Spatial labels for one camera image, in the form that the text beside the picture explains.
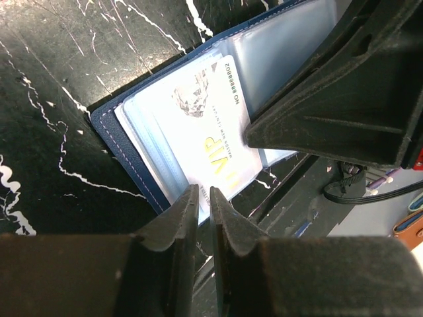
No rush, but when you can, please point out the black ribbon cable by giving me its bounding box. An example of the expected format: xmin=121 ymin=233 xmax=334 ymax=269
xmin=323 ymin=171 xmax=423 ymax=205

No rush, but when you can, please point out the navy blue card holder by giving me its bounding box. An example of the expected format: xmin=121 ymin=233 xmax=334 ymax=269
xmin=91 ymin=1 xmax=339 ymax=221

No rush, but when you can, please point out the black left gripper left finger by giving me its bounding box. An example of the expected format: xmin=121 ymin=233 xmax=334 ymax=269
xmin=1 ymin=185 xmax=199 ymax=316

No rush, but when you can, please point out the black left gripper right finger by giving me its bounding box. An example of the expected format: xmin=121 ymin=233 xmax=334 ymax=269
xmin=210 ymin=187 xmax=422 ymax=316

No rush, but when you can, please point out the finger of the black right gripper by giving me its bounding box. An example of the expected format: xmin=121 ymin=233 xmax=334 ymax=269
xmin=245 ymin=1 xmax=422 ymax=168

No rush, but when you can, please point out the white VIP credit card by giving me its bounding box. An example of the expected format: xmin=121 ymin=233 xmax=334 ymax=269
xmin=152 ymin=55 xmax=262 ymax=213

